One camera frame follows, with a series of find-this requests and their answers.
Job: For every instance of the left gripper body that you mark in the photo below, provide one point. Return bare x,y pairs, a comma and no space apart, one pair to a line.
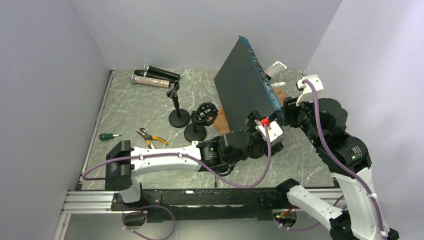
256,143

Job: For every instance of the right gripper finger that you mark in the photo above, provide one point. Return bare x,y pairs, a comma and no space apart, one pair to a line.
290,101
288,111

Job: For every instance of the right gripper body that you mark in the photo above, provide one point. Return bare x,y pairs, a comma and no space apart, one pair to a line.
309,130

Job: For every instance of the round base shock mount stand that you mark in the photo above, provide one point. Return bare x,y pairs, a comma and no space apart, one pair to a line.
204,116

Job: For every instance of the round base clip stand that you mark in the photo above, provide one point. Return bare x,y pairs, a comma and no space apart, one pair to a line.
178,118

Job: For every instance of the black silver-mesh microphone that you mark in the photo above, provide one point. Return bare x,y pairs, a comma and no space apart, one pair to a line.
147,67

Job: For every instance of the black foam-head microphone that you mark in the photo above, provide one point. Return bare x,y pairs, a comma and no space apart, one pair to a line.
157,75

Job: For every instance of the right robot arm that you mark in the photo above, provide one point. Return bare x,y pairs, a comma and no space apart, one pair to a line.
348,159

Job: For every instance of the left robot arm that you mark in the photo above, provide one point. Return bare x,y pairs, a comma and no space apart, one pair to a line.
217,156

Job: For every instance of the brown wooden board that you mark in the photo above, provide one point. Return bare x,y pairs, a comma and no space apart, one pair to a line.
221,123

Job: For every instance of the green screwdriver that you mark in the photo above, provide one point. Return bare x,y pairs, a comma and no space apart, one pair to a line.
108,136

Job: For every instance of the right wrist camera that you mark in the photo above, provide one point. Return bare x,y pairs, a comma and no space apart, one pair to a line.
311,87

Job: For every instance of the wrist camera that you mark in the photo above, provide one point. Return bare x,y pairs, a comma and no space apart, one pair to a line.
311,87
275,132

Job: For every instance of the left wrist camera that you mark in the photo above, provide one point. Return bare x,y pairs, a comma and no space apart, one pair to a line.
275,132

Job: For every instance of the white plastic bracket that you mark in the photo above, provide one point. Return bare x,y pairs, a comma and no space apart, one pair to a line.
273,70

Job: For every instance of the black network switch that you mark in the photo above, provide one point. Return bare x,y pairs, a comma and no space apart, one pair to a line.
243,87

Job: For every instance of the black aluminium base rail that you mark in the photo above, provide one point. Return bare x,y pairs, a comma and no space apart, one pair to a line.
185,204

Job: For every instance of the yellow handled pliers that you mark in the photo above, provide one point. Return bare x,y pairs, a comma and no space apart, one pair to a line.
150,138

